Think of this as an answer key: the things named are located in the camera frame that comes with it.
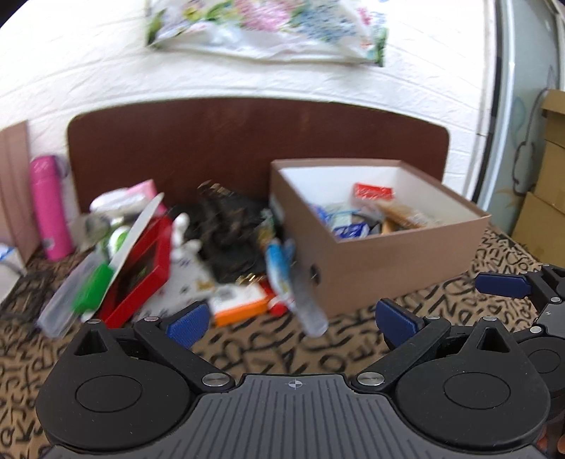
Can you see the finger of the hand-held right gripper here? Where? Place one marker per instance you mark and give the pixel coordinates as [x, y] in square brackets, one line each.
[503, 284]

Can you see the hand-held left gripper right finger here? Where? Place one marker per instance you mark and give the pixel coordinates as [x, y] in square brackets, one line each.
[397, 324]

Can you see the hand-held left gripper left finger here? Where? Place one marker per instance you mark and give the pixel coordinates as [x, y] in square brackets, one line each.
[190, 324]

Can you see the red shallow box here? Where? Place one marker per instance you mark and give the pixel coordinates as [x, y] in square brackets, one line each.
[145, 287]

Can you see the brown cardboard storage box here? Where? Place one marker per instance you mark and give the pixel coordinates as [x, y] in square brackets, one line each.
[397, 265]

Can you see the white printed paper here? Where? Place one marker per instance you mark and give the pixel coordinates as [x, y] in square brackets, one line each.
[190, 282]

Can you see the orange white box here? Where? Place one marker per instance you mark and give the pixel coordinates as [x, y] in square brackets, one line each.
[238, 306]

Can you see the letter printed cloth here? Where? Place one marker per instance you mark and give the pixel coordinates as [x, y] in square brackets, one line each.
[273, 348]

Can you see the white figurine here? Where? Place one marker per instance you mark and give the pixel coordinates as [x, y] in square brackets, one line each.
[181, 234]

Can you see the clear plastic packet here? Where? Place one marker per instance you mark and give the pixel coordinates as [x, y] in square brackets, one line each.
[309, 300]

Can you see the black cloth bag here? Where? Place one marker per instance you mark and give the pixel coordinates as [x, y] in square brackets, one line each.
[229, 234]

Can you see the green plastic item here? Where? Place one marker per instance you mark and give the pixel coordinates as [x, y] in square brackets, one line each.
[93, 287]

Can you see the blue white tube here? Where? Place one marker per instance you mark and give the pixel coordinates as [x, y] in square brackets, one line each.
[278, 269]

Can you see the blue white packet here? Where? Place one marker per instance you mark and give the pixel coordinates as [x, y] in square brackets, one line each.
[351, 231]

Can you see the white flat lid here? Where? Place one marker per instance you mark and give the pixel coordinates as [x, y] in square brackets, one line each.
[137, 234]

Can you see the orange patterned wafer packet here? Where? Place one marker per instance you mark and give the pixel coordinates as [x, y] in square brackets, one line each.
[406, 216]

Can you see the green white bottle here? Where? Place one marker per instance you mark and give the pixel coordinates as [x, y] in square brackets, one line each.
[118, 240]

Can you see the clear plastic case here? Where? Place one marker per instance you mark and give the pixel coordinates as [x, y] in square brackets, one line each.
[62, 304]

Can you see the red foil packet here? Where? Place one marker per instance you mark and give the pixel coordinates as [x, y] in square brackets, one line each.
[373, 192]

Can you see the pink white packet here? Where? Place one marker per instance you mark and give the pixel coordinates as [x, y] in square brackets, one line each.
[128, 196]

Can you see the pink bottle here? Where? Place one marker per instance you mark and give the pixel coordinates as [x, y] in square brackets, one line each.
[50, 207]

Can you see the open cardboard box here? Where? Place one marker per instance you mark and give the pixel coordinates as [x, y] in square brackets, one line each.
[555, 110]

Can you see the dark brown wooden board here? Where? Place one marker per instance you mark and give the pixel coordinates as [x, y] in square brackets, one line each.
[220, 141]

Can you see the white item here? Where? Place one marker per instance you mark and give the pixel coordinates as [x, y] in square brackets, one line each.
[9, 269]

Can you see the glass door with drawing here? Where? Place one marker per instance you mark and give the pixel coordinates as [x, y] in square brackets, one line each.
[521, 88]

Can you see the light brown panel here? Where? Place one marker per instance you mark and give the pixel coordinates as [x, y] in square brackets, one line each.
[15, 189]

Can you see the floral plastic bag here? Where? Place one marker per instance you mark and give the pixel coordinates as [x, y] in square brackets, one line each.
[265, 26]

